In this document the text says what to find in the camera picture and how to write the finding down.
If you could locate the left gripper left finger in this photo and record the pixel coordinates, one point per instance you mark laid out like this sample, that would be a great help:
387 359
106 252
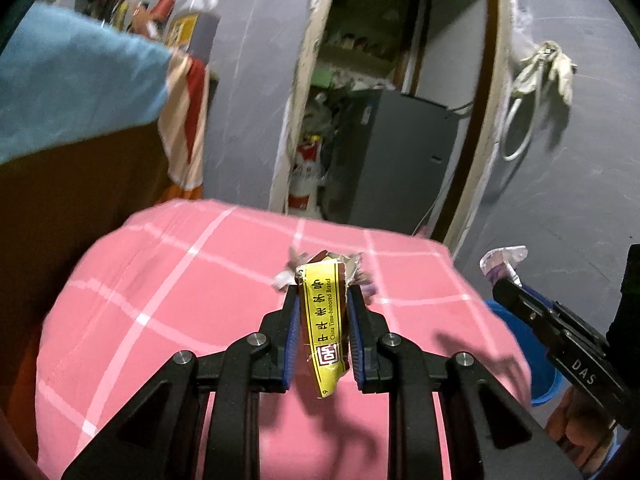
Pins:
274 346

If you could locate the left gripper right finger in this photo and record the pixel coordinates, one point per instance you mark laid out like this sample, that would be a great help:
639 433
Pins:
373 372

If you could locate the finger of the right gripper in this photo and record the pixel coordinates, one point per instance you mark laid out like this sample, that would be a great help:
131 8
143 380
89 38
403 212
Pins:
549 320

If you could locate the yellow brown snack wrapper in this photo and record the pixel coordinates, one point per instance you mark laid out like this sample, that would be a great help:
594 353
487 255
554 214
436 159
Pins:
322 298

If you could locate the person's right hand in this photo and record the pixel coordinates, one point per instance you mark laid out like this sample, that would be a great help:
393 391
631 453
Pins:
582 429

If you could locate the blue plastic basin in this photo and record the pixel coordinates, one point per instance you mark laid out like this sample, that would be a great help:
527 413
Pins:
547 381

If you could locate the pink checked tablecloth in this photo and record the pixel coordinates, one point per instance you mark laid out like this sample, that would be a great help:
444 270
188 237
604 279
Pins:
198 276

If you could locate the red white rice sack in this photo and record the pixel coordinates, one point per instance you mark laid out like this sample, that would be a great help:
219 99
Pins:
305 177

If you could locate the grey refrigerator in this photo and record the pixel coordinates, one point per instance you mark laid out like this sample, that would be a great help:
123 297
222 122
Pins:
389 159

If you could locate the red beige striped cloth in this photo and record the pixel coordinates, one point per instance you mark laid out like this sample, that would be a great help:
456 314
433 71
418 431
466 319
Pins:
182 126

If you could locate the brown wooden cabinet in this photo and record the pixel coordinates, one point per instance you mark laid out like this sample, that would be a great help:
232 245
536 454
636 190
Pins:
54 205

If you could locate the white work gloves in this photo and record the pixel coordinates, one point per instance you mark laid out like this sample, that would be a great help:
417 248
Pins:
547 63

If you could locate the grey box on counter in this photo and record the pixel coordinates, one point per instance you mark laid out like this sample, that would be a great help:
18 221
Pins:
193 32

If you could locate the light blue cloth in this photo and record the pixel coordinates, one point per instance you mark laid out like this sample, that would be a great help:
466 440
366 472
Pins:
66 78

